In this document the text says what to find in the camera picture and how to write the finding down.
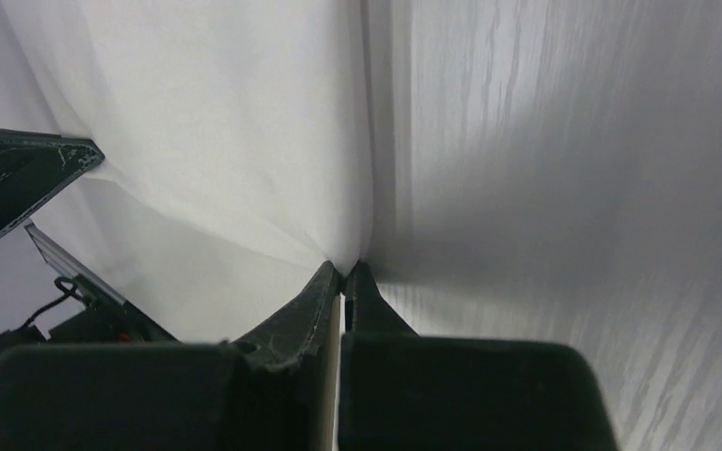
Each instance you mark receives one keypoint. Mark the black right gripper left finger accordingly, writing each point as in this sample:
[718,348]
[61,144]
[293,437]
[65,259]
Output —
[273,388]

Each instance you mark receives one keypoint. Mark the aluminium rail frame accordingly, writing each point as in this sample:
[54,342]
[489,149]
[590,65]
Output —
[65,264]

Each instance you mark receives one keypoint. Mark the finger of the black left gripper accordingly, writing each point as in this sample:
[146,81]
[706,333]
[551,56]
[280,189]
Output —
[35,167]

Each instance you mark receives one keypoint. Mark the white t-shirt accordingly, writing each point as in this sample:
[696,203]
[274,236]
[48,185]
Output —
[236,144]

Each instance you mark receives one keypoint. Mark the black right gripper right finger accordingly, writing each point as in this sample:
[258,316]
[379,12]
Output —
[399,390]

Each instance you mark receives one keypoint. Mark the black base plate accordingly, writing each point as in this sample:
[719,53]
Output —
[104,319]

